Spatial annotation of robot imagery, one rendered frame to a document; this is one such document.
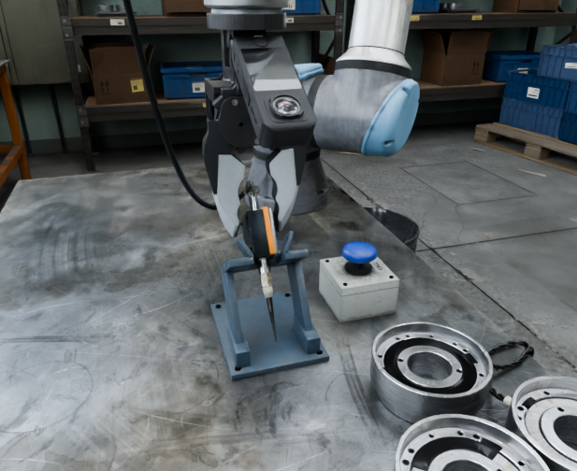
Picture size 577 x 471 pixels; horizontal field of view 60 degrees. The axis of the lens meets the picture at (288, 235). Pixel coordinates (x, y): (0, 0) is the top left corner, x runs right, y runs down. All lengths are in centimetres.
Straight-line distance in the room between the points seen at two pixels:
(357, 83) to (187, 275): 36
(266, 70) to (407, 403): 30
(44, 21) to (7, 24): 23
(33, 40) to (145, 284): 349
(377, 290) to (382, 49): 37
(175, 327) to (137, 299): 8
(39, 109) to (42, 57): 48
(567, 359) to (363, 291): 151
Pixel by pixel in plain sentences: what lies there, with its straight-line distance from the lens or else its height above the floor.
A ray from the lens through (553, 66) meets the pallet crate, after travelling 437.
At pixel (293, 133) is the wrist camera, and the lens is 40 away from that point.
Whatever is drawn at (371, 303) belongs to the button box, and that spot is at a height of 82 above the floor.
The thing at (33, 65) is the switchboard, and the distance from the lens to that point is 409.
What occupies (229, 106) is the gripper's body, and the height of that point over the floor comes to 104.
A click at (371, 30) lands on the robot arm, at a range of 79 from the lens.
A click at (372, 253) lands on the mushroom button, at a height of 87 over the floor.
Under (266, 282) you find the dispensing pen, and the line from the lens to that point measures 51.
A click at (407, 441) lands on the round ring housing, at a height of 84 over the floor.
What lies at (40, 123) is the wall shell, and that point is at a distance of 441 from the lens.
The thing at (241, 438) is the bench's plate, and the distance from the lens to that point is 45.
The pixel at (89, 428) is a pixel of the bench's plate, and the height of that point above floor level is 80.
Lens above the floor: 113
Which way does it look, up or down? 26 degrees down
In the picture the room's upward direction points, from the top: straight up
